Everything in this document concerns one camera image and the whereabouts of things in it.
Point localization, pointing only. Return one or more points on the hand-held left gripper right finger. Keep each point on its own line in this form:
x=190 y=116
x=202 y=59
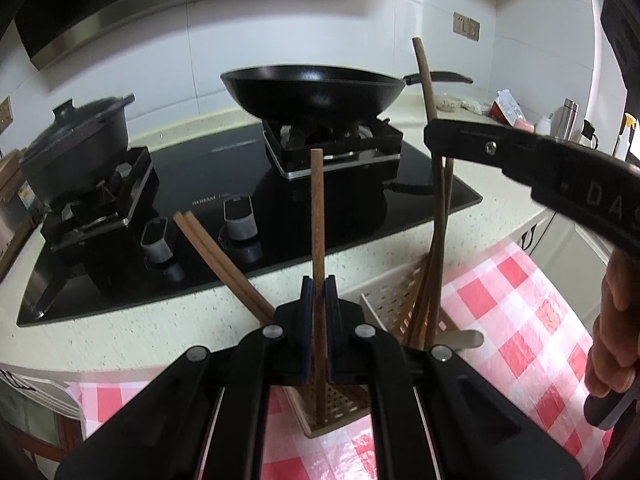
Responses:
x=331 y=320

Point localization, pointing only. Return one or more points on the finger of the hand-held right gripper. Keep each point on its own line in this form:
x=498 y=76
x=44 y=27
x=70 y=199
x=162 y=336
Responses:
x=465 y=140

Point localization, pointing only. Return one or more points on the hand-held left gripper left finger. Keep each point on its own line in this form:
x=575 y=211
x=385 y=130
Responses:
x=306 y=320

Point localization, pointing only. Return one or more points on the brown wooden chopstick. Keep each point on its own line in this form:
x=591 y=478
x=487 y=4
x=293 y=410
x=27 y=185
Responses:
x=225 y=255
x=317 y=220
x=411 y=317
x=424 y=80
x=215 y=264
x=448 y=195

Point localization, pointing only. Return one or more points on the white plastic utensil basket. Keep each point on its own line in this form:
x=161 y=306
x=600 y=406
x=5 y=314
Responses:
x=387 y=305

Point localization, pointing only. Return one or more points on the white ceramic spoon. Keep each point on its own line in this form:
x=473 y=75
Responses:
x=467 y=338

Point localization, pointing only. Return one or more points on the person's right hand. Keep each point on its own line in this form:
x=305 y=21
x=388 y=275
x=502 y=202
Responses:
x=615 y=340

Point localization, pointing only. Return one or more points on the red packet with paper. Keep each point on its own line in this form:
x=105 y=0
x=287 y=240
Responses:
x=505 y=107

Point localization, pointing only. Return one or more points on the oil bottle with black cap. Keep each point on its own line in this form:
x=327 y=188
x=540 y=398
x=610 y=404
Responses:
x=590 y=132

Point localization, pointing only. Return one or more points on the pink box on counter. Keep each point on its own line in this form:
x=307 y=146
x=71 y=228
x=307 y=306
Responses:
x=522 y=125

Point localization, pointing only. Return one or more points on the yellow spray bottle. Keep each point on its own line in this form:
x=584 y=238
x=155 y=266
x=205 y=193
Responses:
x=625 y=135

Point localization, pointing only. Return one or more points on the stainless steel thermos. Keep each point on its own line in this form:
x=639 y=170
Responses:
x=565 y=120

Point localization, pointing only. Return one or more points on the small white bottle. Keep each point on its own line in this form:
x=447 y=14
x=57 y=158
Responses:
x=543 y=126

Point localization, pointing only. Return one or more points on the grey stove knob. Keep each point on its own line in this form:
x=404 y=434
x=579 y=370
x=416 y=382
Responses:
x=157 y=240
x=240 y=217

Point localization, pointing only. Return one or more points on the red white checkered tablecloth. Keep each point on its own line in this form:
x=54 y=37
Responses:
x=505 y=310

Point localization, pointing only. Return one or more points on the black wok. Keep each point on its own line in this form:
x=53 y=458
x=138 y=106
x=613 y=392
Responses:
x=310 y=92

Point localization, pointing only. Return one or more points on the black glass gas cooktop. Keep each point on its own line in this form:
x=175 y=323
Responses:
x=210 y=170

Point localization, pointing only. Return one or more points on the black lidded cooking pot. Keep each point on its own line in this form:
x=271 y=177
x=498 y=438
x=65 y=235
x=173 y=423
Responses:
x=75 y=160

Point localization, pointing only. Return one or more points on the beige double wall socket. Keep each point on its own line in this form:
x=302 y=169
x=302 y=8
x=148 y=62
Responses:
x=466 y=26

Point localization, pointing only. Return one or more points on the beige triple wall socket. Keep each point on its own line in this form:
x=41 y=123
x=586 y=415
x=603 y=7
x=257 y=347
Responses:
x=4 y=116

